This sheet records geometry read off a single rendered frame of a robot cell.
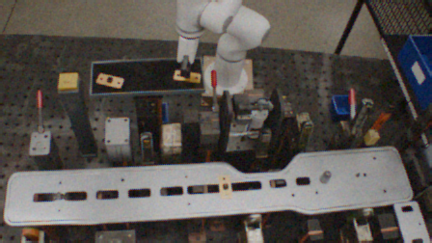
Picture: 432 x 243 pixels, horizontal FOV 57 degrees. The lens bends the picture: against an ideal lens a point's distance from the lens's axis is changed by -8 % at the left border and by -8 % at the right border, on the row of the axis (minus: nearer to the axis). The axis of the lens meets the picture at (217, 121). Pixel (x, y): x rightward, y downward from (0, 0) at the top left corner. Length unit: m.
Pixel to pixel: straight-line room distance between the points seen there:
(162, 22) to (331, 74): 1.51
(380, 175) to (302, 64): 0.81
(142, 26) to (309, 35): 1.26
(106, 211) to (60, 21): 2.20
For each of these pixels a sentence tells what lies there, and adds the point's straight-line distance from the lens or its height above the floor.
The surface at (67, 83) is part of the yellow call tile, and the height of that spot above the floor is 1.16.
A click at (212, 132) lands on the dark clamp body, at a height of 1.08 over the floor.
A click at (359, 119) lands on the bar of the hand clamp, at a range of 1.47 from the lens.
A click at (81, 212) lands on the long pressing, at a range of 1.35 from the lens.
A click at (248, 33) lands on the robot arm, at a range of 1.54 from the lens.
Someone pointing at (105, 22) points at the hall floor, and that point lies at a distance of 3.25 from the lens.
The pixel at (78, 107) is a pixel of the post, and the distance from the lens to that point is 1.48.
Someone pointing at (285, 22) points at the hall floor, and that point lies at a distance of 3.37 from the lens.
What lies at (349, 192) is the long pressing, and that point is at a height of 1.00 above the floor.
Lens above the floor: 2.25
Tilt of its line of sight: 57 degrees down
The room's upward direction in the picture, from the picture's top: 11 degrees clockwise
